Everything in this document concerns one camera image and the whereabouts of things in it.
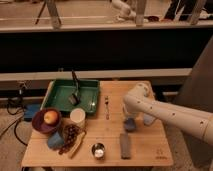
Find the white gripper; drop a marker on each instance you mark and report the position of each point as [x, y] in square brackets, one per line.
[129, 114]

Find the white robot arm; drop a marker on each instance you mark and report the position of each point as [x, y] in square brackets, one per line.
[192, 121]

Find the light blue cloth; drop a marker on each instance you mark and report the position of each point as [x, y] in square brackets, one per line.
[148, 120]

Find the metal fork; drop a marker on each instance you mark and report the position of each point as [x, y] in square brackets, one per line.
[107, 107]

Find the grey rectangular block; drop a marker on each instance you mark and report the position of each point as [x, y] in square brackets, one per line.
[125, 146]

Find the small metal bowl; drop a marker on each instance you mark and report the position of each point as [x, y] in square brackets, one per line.
[98, 151]

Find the white cup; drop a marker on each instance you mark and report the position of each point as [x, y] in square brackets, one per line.
[77, 116]

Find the black dish brush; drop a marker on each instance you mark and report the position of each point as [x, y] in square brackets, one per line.
[74, 98]

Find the bunch of dark grapes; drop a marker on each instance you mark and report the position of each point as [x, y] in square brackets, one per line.
[71, 133]

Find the green plastic tray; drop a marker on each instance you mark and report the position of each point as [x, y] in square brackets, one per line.
[65, 96]

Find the red yellow apple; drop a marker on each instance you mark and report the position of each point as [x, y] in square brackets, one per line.
[50, 117]

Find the purple bowl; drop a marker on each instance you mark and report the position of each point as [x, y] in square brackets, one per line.
[39, 125]

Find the blue box on floor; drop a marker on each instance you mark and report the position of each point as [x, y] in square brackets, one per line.
[30, 110]

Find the wooden handled brush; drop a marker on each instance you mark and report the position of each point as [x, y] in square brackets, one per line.
[77, 144]

